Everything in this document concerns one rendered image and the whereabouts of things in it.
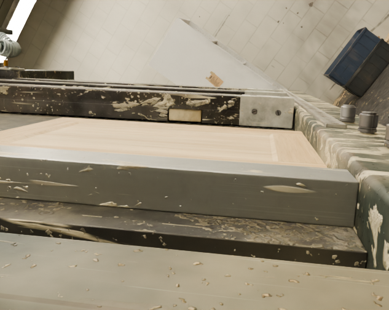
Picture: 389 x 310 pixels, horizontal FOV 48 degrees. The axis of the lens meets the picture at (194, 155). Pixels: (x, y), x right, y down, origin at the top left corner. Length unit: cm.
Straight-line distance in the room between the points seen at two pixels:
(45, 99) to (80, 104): 9
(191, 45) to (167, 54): 27
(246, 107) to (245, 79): 353
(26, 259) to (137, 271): 4
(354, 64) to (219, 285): 481
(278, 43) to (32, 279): 580
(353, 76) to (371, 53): 29
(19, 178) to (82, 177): 6
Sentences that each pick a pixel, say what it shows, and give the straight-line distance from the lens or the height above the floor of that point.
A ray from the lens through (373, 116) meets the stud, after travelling 62.
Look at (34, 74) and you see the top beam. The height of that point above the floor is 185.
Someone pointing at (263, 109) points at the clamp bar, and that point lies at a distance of 103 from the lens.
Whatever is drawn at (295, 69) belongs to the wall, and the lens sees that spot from 594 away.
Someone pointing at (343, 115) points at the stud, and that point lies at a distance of 76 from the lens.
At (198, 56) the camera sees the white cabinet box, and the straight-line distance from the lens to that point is 461.
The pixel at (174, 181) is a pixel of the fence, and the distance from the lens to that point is 38.
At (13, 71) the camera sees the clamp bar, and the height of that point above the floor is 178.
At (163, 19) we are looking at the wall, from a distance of 615.
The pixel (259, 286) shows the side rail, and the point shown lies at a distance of 16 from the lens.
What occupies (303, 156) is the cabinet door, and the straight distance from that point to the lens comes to 59.
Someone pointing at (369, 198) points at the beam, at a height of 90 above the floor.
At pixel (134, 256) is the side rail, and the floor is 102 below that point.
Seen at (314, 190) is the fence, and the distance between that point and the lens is 38.
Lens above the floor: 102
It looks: 1 degrees up
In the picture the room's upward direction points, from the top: 54 degrees counter-clockwise
